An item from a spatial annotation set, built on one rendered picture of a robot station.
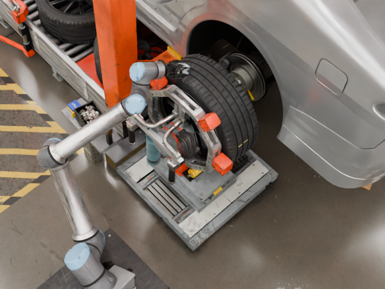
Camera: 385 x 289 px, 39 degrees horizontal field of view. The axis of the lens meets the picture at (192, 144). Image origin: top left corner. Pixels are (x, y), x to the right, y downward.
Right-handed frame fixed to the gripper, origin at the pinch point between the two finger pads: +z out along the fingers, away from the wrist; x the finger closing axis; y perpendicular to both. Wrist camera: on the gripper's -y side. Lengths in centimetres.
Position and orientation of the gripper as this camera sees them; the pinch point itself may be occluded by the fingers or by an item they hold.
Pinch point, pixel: (187, 67)
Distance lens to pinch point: 298.7
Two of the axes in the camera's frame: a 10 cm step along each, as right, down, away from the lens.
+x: 1.7, -9.1, -3.7
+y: 6.5, 3.9, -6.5
